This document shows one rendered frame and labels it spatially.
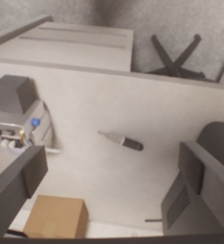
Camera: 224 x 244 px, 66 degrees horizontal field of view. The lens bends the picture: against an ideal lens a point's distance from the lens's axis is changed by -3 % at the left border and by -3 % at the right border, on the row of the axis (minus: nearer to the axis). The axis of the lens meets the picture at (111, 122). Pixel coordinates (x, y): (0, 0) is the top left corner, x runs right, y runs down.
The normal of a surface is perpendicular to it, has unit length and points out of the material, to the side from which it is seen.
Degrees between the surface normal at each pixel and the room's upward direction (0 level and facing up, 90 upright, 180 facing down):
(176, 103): 0
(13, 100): 0
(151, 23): 0
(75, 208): 90
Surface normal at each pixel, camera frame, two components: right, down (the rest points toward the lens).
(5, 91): -0.11, 0.63
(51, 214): -0.07, -0.77
